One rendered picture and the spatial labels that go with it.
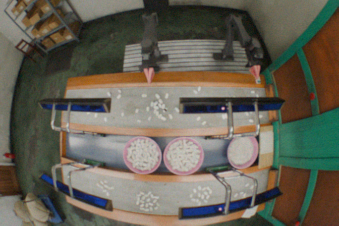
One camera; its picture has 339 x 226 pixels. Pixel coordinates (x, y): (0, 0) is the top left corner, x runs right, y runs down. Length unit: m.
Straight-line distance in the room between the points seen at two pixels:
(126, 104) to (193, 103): 0.58
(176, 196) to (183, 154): 0.33
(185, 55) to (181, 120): 0.57
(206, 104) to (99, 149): 0.90
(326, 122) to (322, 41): 0.44
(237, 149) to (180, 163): 0.43
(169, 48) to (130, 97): 0.56
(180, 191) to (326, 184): 0.99
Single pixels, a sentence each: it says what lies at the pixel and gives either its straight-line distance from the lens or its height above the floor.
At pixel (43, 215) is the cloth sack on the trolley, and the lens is 3.17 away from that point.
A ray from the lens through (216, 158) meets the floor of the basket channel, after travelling 1.09.
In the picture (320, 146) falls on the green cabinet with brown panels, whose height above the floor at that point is 1.27.
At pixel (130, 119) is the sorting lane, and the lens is 1.02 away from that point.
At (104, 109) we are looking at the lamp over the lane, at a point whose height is 1.08.
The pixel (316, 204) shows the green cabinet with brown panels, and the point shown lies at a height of 1.34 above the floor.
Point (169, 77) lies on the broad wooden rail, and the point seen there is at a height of 0.76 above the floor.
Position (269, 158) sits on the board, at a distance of 1.22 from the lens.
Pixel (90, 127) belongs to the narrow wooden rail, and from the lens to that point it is 1.13.
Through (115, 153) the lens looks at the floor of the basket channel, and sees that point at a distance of 1.13.
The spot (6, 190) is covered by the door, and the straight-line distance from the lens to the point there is 4.85.
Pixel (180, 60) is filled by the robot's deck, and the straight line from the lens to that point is 1.21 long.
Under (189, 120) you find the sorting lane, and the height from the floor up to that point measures 0.74.
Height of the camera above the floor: 1.70
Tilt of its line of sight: 74 degrees down
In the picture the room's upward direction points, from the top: 7 degrees counter-clockwise
